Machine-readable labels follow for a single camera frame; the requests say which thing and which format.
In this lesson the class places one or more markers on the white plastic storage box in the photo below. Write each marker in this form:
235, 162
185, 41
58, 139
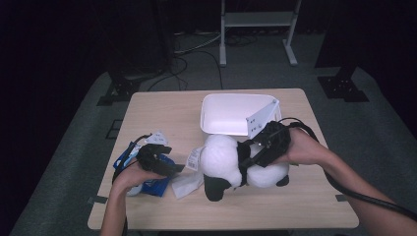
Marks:
226, 113

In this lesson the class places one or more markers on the white metal stand frame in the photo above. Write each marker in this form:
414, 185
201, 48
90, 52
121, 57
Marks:
259, 19

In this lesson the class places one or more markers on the white wet wipe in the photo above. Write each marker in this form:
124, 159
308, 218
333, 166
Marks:
188, 185

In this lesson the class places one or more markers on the person's left hand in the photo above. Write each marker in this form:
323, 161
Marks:
134, 178

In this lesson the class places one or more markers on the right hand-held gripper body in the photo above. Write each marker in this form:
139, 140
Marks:
273, 141

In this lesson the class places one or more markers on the person's right hand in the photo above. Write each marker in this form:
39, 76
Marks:
305, 149

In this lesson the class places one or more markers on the dark tape strip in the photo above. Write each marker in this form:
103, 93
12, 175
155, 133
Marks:
97, 199
341, 197

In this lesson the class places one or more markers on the black stand with base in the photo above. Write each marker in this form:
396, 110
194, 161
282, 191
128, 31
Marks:
342, 87
119, 88

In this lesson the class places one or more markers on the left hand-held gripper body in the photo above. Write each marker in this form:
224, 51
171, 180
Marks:
150, 159

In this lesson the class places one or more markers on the panda plush toy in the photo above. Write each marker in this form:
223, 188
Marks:
219, 159

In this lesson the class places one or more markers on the blue wet wipes packet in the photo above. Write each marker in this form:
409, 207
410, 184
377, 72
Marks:
157, 188

